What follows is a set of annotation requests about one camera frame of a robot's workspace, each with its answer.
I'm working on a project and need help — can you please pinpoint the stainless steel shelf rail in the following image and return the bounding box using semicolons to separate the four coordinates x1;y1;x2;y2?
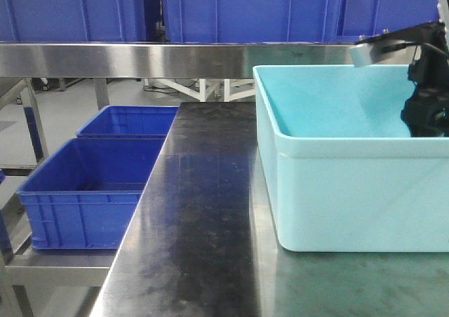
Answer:
1;43;421;79

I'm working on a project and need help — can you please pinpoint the near blue crate lower left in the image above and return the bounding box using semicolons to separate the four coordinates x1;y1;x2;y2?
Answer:
17;138;163;250

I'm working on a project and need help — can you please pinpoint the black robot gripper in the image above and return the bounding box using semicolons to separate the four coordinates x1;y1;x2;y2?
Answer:
401;32;448;137

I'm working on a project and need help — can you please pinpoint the light cyan plastic tub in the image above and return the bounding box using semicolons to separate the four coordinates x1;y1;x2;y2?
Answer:
253;65;448;252

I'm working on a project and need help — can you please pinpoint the blue crate upper right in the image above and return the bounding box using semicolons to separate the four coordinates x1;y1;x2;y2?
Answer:
336;0;438;42

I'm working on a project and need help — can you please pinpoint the blue crate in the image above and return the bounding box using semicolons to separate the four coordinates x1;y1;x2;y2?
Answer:
336;0;438;42
17;138;163;250
162;0;342;43
1;0;147;42
76;105;179;139

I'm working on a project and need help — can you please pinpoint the blue crate upper left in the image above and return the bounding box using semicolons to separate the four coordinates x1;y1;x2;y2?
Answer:
1;0;147;42

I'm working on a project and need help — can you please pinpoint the far blue crate lower left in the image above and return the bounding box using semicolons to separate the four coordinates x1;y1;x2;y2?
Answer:
76;105;179;139

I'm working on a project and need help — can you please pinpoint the blue crate upper middle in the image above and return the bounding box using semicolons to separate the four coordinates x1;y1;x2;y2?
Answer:
162;0;342;43

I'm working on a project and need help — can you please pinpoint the white frame in background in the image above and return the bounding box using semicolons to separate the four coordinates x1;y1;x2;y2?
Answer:
143;79;255;102

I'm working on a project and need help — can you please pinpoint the steel side rack frame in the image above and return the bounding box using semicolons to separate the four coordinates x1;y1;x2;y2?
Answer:
1;79;114;316

